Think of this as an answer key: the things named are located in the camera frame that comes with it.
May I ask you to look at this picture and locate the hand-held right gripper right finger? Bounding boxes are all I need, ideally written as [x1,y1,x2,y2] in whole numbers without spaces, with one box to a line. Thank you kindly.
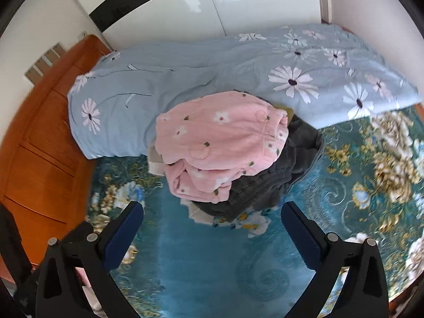
[280,201,389,318]

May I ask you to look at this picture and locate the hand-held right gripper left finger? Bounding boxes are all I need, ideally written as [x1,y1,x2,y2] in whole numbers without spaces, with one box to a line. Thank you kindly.
[35,201,144,318]

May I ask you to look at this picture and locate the pink floral fleece pants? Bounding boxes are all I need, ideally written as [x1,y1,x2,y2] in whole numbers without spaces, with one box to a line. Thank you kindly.
[155,90,289,204]

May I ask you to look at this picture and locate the dark grey garment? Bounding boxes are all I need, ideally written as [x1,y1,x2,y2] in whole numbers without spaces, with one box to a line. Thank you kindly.
[199,89,325,221]

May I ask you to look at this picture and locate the white ribbed sweater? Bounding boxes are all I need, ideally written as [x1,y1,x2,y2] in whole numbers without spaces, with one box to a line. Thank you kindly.
[180,200,216,226]

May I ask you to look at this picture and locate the teal floral blanket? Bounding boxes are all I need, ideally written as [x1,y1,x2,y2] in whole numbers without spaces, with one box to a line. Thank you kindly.
[84,104,424,318]

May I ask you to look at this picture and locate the wooden bed headboard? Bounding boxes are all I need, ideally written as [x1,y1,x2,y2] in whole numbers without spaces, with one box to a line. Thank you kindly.
[0,35,113,285]

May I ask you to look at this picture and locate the olive yellow garment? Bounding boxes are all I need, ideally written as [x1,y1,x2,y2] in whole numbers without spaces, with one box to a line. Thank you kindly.
[272,104,295,123]

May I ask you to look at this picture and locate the light blue daisy quilt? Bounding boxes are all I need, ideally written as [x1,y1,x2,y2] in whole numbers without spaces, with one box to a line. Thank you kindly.
[67,23,423,160]

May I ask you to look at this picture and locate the white glossy wardrobe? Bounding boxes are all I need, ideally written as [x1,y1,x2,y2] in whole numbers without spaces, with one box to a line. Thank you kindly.
[64,0,323,52]

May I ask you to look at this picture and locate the grey wall switch panel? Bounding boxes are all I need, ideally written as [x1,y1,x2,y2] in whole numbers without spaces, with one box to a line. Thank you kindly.
[25,41,67,83]

